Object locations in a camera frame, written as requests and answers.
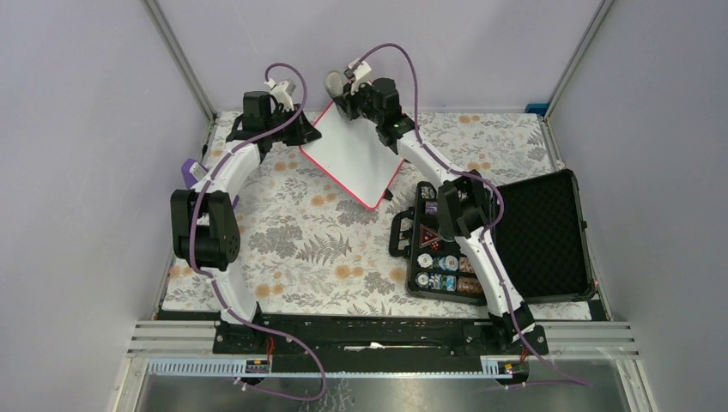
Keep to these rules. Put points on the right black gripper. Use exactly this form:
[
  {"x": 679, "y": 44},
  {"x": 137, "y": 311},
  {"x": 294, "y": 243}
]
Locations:
[{"x": 347, "y": 101}]

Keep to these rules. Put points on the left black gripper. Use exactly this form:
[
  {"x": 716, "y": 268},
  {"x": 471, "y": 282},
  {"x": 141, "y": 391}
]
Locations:
[{"x": 302, "y": 132}]

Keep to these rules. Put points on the translucent silicone sponge eraser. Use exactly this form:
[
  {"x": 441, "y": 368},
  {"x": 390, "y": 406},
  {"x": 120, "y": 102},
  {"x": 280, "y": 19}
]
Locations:
[{"x": 334, "y": 84}]

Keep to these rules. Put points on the red-framed whiteboard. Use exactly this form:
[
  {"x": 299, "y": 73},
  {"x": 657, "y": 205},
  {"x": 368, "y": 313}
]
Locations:
[{"x": 349, "y": 152}]

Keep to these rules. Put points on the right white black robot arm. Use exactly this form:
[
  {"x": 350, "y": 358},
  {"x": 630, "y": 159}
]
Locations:
[{"x": 468, "y": 205}]

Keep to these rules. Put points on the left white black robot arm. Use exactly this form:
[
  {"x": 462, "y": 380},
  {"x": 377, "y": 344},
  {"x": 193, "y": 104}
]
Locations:
[{"x": 205, "y": 230}]

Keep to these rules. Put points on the purple plastic object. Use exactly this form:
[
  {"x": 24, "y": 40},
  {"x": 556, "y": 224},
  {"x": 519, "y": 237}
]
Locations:
[{"x": 193, "y": 173}]

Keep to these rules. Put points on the floral tablecloth mat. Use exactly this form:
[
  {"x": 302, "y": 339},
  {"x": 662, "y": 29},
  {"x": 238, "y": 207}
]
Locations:
[{"x": 307, "y": 246}]

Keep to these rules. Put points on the black poker chip case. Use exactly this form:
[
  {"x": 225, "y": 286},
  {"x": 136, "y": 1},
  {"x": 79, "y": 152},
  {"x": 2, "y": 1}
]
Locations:
[{"x": 540, "y": 240}]

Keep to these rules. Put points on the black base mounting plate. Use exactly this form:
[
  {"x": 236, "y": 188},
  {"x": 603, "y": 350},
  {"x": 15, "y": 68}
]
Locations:
[{"x": 295, "y": 343}]

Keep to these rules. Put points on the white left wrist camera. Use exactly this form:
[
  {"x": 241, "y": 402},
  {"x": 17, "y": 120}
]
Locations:
[{"x": 282, "y": 93}]

